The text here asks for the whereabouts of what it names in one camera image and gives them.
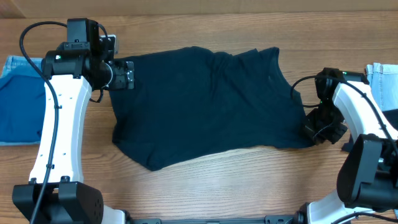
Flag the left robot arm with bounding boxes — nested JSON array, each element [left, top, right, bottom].
[[12, 18, 134, 224]]

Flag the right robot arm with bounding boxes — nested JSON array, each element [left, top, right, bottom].
[[290, 68, 397, 223]]

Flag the folded blue denim shorts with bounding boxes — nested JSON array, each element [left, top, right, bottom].
[[0, 55, 44, 147]]

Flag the light blue jeans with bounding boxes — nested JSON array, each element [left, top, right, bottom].
[[366, 62, 398, 111]]

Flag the dark navy t-shirt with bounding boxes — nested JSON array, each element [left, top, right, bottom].
[[109, 47, 313, 171]]

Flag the dark navy garment pile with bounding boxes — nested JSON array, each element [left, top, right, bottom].
[[341, 108, 398, 153]]

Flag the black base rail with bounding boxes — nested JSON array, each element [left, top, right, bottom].
[[126, 212, 308, 224]]

